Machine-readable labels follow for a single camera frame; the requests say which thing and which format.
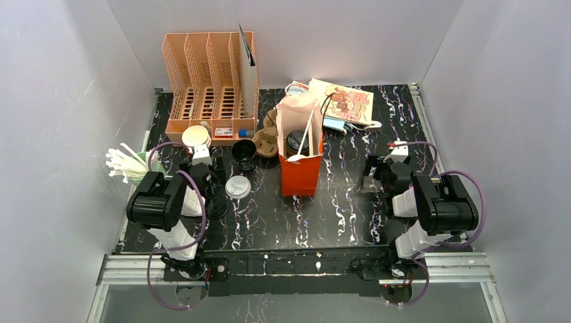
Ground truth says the brown pulp cup carrier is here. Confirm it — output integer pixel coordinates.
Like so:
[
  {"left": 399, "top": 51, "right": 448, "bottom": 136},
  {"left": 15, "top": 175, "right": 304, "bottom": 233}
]
[{"left": 253, "top": 109, "right": 278, "bottom": 158}]

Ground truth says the orange paper bag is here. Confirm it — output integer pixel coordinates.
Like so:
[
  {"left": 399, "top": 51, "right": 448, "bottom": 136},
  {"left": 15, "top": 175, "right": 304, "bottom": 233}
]
[{"left": 275, "top": 92, "right": 324, "bottom": 196}]

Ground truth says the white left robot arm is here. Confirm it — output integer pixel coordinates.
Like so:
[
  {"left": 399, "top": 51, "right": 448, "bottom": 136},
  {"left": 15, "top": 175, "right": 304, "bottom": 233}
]
[{"left": 126, "top": 144, "right": 229, "bottom": 262}]

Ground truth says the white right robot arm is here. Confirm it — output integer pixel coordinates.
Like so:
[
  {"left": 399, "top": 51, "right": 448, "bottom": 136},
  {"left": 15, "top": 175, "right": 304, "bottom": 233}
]
[{"left": 363, "top": 141, "right": 487, "bottom": 260}]

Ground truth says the white cup lid underneath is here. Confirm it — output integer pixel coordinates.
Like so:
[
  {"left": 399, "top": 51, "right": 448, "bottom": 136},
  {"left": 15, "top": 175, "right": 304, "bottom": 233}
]
[{"left": 225, "top": 176, "right": 251, "bottom": 200}]

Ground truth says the black paper cup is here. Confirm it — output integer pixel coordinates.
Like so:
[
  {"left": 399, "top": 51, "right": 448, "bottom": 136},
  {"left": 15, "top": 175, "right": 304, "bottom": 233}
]
[{"left": 231, "top": 139, "right": 257, "bottom": 172}]

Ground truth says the red white small box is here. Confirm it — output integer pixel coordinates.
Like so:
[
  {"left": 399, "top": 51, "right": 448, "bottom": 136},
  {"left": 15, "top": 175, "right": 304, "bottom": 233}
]
[{"left": 214, "top": 127, "right": 233, "bottom": 137}]

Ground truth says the green straw holder cup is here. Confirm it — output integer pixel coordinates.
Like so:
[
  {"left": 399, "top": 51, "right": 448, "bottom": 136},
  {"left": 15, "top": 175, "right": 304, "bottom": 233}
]
[{"left": 137, "top": 151, "right": 168, "bottom": 176}]

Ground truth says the blue capped small bottle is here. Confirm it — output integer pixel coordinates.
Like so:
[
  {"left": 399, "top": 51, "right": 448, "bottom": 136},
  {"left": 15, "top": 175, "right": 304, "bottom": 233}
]
[{"left": 238, "top": 129, "right": 255, "bottom": 138}]

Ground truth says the white wrapped straws bundle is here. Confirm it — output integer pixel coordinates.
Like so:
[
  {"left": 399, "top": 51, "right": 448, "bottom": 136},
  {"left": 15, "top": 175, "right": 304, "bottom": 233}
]
[{"left": 105, "top": 143, "right": 149, "bottom": 185}]

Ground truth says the light blue paper bag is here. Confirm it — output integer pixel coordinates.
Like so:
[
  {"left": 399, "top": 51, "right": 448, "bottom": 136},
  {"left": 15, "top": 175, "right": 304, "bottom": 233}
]
[{"left": 285, "top": 79, "right": 371, "bottom": 131}]

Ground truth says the orange plastic file organizer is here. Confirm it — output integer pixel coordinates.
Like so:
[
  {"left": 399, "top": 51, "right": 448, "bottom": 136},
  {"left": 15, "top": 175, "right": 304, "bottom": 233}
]
[{"left": 162, "top": 31, "right": 259, "bottom": 146}]

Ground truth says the grey folder in organizer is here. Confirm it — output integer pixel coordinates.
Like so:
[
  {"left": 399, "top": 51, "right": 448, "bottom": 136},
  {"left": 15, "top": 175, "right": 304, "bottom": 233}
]
[{"left": 238, "top": 24, "right": 259, "bottom": 118}]

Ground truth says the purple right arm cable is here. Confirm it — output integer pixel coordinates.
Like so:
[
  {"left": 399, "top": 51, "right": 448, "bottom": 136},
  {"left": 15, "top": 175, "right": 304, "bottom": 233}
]
[{"left": 388, "top": 141, "right": 486, "bottom": 308}]

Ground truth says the aluminium rail frame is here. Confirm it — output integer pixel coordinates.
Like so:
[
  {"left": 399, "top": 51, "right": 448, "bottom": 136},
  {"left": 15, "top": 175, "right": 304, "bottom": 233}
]
[{"left": 87, "top": 252, "right": 507, "bottom": 322}]

